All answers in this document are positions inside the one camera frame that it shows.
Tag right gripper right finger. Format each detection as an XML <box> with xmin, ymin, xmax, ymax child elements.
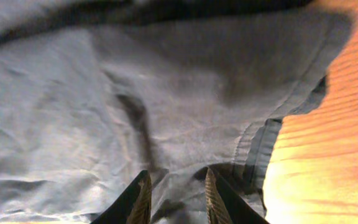
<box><xmin>205</xmin><ymin>167</ymin><xmax>269</xmax><ymax>224</ymax></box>

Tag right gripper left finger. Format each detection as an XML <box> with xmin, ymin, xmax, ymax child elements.
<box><xmin>91</xmin><ymin>170</ymin><xmax>152</xmax><ymax>224</ymax></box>

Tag dark blue shorts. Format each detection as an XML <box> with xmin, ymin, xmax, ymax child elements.
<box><xmin>0</xmin><ymin>1</ymin><xmax>354</xmax><ymax>223</ymax></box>

